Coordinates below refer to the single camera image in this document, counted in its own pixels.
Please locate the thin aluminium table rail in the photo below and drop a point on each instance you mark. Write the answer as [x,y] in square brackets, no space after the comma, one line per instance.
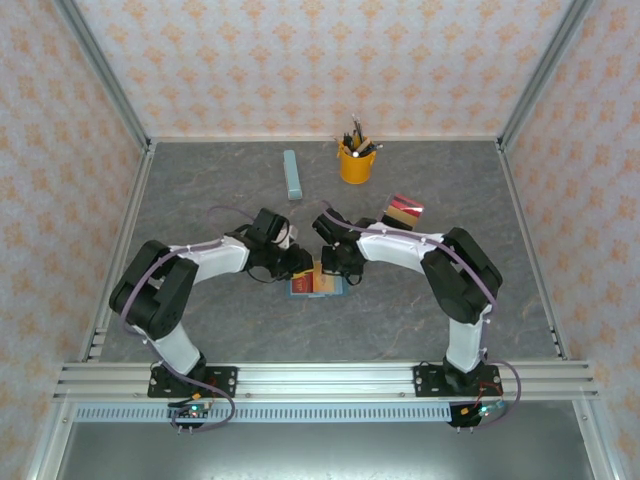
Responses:
[250,139]

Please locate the brown wooden pencil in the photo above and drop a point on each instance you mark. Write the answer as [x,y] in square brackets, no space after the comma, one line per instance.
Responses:
[367,146]

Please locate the blue and orange card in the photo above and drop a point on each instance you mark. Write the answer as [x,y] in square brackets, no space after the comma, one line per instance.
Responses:
[326,283]

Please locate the small green circuit board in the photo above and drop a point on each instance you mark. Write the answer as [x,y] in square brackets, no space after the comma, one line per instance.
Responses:
[482,411]
[192,411]

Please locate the short black pen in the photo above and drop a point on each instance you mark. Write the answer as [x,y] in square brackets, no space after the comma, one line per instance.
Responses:
[347,140]

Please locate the red card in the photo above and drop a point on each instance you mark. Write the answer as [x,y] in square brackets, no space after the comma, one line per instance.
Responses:
[406,202]

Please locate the short aluminium frame post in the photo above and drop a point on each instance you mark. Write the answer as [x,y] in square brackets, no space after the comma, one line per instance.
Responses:
[595,440]
[50,445]

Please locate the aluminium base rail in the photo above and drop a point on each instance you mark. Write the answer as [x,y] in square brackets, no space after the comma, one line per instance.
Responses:
[325,380]

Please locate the blue card holder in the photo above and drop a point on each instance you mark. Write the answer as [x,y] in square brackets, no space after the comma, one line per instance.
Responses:
[340,290]

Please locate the yellow pen cup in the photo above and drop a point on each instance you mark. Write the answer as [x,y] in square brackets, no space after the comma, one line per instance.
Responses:
[356,169]

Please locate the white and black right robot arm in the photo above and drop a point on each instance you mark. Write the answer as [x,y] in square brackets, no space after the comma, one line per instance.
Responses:
[395,247]

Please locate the grey metal sheet panel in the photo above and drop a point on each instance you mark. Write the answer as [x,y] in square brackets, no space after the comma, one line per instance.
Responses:
[320,455]

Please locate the tan card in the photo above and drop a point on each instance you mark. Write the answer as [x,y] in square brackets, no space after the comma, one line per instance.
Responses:
[401,213]

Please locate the aluminium table side rail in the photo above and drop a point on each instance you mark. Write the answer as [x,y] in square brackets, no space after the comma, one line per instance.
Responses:
[525,240]
[135,210]

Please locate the clear acrylic card box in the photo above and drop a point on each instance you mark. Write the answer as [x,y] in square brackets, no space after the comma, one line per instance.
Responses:
[400,215]

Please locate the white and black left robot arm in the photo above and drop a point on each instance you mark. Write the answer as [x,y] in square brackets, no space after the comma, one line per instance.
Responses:
[215,257]

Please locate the long teal box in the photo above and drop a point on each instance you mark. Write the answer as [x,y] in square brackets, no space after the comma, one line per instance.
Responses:
[293,175]

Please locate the tall black pen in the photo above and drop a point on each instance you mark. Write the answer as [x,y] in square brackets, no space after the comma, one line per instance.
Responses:
[357,127]

